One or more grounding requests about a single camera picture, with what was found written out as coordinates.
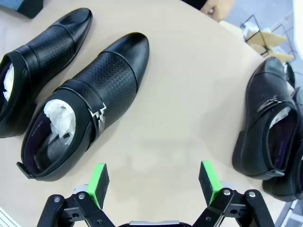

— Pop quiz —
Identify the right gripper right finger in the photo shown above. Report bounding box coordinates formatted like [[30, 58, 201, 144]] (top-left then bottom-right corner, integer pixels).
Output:
[[192, 160, 276, 227]]

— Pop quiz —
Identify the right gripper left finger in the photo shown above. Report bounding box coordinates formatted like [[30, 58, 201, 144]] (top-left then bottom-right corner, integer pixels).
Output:
[[39, 163, 114, 227]]

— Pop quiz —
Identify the black leather dress shoe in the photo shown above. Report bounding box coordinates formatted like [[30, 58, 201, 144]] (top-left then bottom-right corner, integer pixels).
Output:
[[0, 8, 93, 139], [16, 32, 150, 182], [261, 62, 303, 203], [232, 56, 299, 180]]

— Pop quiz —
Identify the white paper shoe stuffing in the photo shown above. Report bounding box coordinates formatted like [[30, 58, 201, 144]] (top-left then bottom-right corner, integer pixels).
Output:
[[2, 63, 19, 102], [43, 99, 78, 140], [269, 106, 292, 130]]

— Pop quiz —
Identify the black shoe stand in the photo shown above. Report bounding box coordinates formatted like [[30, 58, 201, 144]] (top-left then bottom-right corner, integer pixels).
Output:
[[0, 0, 45, 19]]

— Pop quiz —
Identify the person's left hand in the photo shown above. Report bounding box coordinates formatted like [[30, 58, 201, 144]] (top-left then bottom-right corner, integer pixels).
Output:
[[200, 0, 235, 22]]

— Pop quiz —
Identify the person torso in black clothes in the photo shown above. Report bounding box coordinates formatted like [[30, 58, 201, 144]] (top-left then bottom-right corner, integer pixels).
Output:
[[183, 0, 215, 10]]

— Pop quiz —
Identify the black wire rack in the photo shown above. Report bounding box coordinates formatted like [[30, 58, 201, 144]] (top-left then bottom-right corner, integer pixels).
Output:
[[240, 14, 296, 62]]

